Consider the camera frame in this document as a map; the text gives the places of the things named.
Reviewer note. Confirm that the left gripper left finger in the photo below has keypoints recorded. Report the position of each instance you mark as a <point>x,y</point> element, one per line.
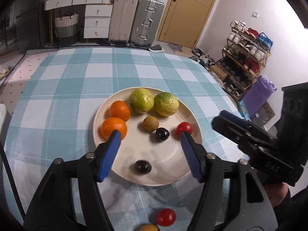
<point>52,206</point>

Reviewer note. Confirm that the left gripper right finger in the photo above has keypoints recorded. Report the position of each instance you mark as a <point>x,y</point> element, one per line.
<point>248,208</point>

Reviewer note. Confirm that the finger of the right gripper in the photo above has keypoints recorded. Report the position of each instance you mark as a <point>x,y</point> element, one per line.
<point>236,134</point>
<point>248,126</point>

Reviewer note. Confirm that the red cherry tomato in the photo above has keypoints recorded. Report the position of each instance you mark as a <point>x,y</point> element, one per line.
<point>182,127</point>
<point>166,217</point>

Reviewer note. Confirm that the dark cherry back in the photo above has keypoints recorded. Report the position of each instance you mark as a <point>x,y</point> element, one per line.
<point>162,134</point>

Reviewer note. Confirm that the dark cherry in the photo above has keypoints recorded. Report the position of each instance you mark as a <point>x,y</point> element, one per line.
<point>162,134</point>
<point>142,167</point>

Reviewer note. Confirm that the brown longan fruit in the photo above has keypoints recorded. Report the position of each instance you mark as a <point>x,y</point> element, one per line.
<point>149,227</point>
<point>150,124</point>

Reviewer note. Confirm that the dark cherry front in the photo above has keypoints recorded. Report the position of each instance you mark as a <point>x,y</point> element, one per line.
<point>142,167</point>

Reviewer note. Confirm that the right human hand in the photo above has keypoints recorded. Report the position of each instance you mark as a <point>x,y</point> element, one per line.
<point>276,193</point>

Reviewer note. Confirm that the purple bag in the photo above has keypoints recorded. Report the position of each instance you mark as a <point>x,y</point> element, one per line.
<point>258,94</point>

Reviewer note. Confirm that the green yellow citrus right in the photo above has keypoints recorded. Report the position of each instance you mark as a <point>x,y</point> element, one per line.
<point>166,104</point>

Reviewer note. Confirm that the green yellow citrus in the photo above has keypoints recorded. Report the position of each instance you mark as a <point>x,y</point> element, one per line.
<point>141,100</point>
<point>166,104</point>

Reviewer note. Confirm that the wooden shoe rack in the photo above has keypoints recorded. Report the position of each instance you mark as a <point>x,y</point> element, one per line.
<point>243,58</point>

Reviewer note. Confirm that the cream round plate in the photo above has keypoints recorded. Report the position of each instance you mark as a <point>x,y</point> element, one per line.
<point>166,158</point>

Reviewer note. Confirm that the orange mandarin front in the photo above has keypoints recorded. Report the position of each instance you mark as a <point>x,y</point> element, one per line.
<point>111,124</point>

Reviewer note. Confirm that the orange mandarin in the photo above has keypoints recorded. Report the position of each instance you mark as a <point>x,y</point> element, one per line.
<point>111,124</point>
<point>120,110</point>

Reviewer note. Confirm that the green yellow citrus left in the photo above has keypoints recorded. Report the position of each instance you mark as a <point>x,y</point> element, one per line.
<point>141,100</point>

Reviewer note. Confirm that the teal checked tablecloth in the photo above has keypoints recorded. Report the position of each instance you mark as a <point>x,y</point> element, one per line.
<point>54,99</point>

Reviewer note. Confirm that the orange mandarin back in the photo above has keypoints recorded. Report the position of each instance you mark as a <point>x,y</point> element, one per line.
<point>120,110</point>

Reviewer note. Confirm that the wooden door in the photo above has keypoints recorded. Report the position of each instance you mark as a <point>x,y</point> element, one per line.
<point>183,21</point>

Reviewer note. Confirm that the silver aluminium suitcase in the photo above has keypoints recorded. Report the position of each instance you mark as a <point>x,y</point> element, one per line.
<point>146,21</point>

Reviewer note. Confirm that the beige suitcase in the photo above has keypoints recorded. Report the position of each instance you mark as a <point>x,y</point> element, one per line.
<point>122,18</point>

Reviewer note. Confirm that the white drawer desk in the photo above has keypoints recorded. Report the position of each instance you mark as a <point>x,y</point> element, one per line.
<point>97,15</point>

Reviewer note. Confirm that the woven laundry basket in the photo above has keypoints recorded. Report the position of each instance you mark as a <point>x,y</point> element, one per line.
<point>66,28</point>

